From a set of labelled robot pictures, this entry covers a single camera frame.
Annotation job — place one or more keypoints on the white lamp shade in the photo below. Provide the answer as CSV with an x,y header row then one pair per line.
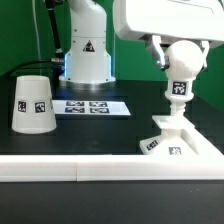
x,y
33,108

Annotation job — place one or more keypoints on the white right boundary bar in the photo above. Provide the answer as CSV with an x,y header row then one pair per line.
x,y
198,143

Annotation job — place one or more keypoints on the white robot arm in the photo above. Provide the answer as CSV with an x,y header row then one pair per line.
x,y
88,64

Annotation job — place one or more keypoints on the white front boundary bar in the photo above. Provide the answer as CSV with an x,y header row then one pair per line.
x,y
26,168

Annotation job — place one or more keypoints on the white fiducial marker sheet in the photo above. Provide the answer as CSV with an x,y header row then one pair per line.
x,y
109,108

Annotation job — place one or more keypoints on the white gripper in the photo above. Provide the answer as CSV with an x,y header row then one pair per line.
x,y
201,20

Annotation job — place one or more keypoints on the white lamp base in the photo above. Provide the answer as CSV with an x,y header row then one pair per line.
x,y
170,142

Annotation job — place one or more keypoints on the white boundary bar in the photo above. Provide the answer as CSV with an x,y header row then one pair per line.
x,y
198,143
26,168

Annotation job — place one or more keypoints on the white lamp bulb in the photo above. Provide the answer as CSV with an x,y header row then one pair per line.
x,y
186,61

